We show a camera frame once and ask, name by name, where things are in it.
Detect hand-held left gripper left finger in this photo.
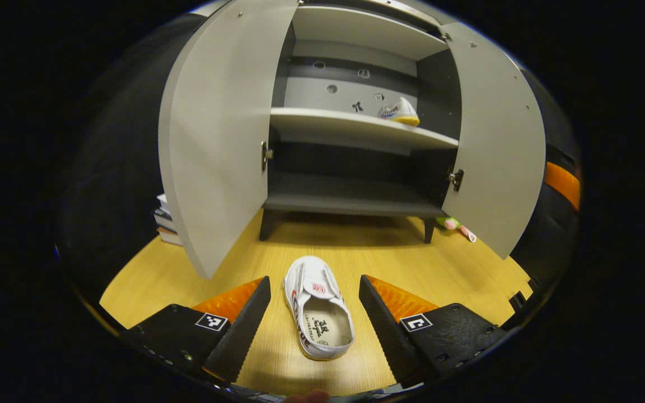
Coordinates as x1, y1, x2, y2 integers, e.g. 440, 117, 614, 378
120, 275, 272, 384

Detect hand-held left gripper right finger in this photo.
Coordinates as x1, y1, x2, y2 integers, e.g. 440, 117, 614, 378
358, 274, 508, 388

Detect grey cabinet door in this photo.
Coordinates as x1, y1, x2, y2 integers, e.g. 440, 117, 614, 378
158, 0, 301, 279
440, 21, 547, 260

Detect white canvas shoe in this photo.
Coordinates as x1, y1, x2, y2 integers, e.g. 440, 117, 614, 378
377, 97, 420, 126
283, 256, 355, 361

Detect grey shoe cabinet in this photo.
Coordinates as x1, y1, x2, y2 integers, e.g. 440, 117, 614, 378
259, 0, 463, 244

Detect green pink plush toy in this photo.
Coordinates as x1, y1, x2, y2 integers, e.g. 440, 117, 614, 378
436, 217, 478, 243

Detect stack of books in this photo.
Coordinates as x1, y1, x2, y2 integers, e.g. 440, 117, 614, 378
153, 193, 183, 247

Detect black table bracket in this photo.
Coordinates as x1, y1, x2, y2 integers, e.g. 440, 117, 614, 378
508, 278, 541, 314

